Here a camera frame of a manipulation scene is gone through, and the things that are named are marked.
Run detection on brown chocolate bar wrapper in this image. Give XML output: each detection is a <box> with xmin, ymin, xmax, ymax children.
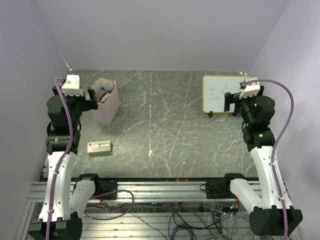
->
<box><xmin>97</xmin><ymin>91</ymin><xmax>110</xmax><ymax>104</ymax></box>

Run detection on pink paper bag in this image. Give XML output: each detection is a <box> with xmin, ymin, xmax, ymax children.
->
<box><xmin>82</xmin><ymin>74</ymin><xmax>121</xmax><ymax>126</ymax></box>

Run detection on small whiteboard with stand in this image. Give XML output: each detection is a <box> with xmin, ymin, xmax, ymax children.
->
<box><xmin>202</xmin><ymin>75</ymin><xmax>251</xmax><ymax>114</ymax></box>

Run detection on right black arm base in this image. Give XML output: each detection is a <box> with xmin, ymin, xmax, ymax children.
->
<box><xmin>199</xmin><ymin>177</ymin><xmax>236</xmax><ymax>200</ymax></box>

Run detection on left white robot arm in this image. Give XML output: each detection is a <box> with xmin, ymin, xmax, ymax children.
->
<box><xmin>28</xmin><ymin>86</ymin><xmax>102</xmax><ymax>240</ymax></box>

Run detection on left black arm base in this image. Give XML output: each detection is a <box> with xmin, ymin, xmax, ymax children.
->
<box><xmin>100</xmin><ymin>178</ymin><xmax>118</xmax><ymax>200</ymax></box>

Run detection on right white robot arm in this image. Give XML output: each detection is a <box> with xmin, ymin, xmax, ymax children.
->
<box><xmin>220</xmin><ymin>89</ymin><xmax>303</xmax><ymax>238</ymax></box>

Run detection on white cardboard box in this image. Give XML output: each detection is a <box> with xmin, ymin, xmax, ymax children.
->
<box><xmin>87</xmin><ymin>140</ymin><xmax>113</xmax><ymax>157</ymax></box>

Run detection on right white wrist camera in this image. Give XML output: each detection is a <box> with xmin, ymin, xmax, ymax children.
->
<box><xmin>239</xmin><ymin>77</ymin><xmax>260</xmax><ymax>99</ymax></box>

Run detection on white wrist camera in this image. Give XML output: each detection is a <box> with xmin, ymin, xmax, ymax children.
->
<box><xmin>61</xmin><ymin>74</ymin><xmax>84</xmax><ymax>97</ymax></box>
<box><xmin>239</xmin><ymin>77</ymin><xmax>260</xmax><ymax>99</ymax></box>

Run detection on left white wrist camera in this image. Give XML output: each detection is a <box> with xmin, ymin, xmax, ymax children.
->
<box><xmin>61</xmin><ymin>74</ymin><xmax>84</xmax><ymax>97</ymax></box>

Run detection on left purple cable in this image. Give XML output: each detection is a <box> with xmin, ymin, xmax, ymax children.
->
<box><xmin>46</xmin><ymin>77</ymin><xmax>135</xmax><ymax>240</ymax></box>

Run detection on aluminium frame rail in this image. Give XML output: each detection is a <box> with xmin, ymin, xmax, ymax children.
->
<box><xmin>27</xmin><ymin>180</ymin><xmax>262</xmax><ymax>204</ymax></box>

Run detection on loose floor cables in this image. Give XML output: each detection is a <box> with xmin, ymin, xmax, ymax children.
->
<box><xmin>82</xmin><ymin>199</ymin><xmax>251</xmax><ymax>240</ymax></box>

